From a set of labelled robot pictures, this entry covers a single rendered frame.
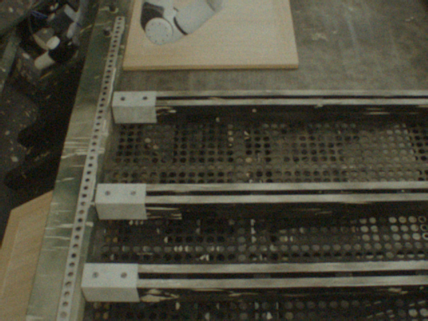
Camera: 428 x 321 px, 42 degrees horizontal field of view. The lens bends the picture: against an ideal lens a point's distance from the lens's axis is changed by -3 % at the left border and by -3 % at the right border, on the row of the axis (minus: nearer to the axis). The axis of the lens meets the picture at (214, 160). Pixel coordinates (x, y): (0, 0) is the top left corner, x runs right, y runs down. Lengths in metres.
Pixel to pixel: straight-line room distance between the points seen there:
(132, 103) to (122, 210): 0.35
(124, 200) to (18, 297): 0.59
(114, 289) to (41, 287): 0.17
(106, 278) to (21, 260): 0.69
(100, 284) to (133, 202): 0.23
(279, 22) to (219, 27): 0.21
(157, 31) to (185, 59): 0.28
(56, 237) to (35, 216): 0.61
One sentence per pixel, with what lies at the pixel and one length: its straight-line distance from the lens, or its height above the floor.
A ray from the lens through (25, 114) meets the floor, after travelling 2.84.
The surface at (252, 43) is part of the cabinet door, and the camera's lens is 1.95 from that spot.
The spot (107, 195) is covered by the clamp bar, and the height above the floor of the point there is 0.95.
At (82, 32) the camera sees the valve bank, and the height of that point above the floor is 0.75.
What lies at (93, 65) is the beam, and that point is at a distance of 1.86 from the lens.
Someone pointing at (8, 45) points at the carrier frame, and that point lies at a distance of 2.69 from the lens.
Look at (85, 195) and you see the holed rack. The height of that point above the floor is 0.89.
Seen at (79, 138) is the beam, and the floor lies 0.84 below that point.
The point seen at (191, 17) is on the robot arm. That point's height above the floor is 1.23.
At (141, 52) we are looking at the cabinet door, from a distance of 1.93.
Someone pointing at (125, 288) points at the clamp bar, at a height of 1.00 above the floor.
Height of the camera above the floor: 1.81
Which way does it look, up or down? 25 degrees down
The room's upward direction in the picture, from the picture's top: 67 degrees clockwise
